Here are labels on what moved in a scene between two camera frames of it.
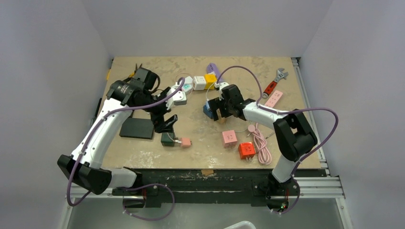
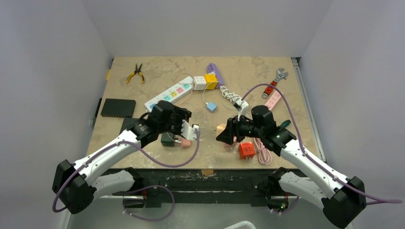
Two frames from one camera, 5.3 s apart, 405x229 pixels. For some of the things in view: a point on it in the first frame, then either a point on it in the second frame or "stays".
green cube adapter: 166,140 stays
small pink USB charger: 186,142 stays
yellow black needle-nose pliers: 132,75 stays
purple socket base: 212,67 stays
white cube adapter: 199,83 stays
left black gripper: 158,119 → 181,114
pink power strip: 274,98 stays
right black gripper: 217,107 → 236,128
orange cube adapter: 222,120 → 220,128
